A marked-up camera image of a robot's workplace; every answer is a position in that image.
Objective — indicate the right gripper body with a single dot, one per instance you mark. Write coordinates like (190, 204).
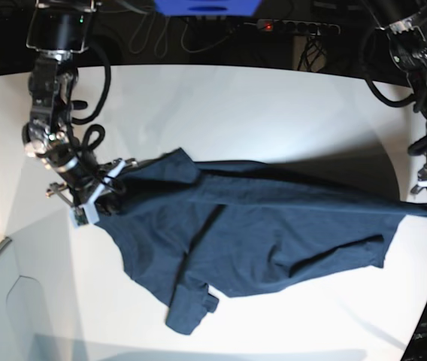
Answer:
(78, 178)

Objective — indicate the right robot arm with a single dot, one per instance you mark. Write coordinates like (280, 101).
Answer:
(60, 30)

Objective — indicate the dark blue t-shirt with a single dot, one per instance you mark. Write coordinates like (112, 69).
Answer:
(244, 228)

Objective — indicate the blue plastic bin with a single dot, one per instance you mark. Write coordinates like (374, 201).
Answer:
(188, 8)

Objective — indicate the black power strip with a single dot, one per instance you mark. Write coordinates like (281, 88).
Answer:
(295, 27)

